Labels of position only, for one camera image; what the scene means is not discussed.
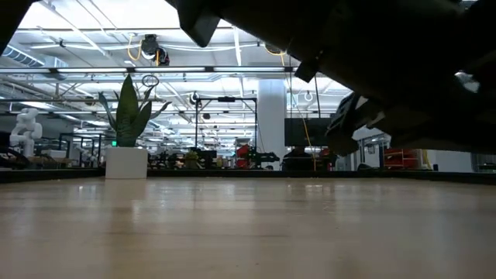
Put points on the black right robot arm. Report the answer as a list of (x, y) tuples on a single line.
[(407, 77)]

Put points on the white pillar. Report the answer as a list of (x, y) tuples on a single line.
[(271, 116)]

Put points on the person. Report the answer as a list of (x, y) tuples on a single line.
[(297, 159)]

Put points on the small background plant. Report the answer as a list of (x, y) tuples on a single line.
[(191, 157)]

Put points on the green snake plant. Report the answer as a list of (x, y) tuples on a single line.
[(128, 116)]

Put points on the white plant pot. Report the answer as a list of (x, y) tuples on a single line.
[(126, 162)]

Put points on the red bin shelf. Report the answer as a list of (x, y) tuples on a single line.
[(399, 159)]

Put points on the black background rig frame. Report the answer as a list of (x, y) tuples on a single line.
[(226, 99)]

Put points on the black table frame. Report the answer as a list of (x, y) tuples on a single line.
[(232, 173)]

